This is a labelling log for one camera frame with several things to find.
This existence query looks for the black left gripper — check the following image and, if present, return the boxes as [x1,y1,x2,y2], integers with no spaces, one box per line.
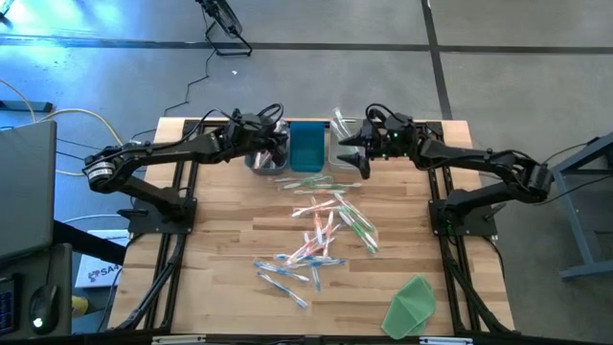
[222,122,290,169]

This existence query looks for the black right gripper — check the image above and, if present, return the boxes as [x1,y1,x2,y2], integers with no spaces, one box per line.
[336,125,422,180]

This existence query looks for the dark grey plastic bin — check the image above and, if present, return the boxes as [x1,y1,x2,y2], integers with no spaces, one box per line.
[244,118,289,176]

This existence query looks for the light grey plastic bin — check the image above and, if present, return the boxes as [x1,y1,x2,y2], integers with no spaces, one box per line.
[328,117,371,174]

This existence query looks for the teal plastic bin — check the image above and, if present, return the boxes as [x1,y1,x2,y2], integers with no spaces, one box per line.
[288,120,327,173]

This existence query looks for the black floor fan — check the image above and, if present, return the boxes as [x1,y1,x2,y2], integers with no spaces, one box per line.
[193,0,254,58]

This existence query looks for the black diagonal desk leg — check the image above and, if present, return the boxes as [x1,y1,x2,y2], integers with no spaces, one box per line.
[52,218,130,265]

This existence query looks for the white printed cardboard box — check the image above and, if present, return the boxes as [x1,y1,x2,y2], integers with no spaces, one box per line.
[74,228,130,289]

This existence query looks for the dark computer desk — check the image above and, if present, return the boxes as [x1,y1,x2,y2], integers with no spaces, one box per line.
[0,241,74,339]

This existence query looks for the small yellow object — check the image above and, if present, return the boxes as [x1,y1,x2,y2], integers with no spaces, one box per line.
[70,295,91,318]

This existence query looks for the black floor bar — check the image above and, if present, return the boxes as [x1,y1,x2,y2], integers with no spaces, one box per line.
[0,99,55,114]

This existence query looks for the black computer mouse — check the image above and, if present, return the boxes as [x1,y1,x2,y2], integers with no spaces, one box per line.
[27,283,61,335]

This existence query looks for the black keyboard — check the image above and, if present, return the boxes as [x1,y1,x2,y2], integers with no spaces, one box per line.
[0,273,23,336]

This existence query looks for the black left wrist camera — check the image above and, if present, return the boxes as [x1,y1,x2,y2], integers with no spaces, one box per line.
[238,112,263,131]

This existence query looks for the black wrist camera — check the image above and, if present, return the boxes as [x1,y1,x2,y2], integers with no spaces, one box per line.
[388,113,414,135]
[238,112,263,131]

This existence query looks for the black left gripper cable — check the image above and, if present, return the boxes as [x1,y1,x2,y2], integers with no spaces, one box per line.
[256,102,286,127]

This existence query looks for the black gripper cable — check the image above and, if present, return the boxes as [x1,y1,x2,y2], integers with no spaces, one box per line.
[256,102,286,127]
[366,103,398,121]

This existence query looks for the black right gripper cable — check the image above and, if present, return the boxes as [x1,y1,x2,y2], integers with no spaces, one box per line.
[366,103,398,121]

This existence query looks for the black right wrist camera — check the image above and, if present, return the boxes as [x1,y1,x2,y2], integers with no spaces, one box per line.
[388,113,414,135]

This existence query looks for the black fan cable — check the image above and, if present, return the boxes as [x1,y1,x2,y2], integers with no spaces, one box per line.
[162,47,215,116]

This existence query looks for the cream yellow floor cable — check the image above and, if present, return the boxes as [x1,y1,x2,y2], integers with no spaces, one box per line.
[0,79,130,178]

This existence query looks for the silver metal bracket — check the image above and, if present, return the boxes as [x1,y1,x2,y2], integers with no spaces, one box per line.
[419,336,474,345]
[151,334,207,345]

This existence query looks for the black floor cable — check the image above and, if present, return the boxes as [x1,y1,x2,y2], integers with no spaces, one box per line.
[540,138,600,167]

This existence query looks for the blue grey table frame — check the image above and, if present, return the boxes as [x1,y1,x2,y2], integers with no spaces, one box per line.
[550,131,613,283]

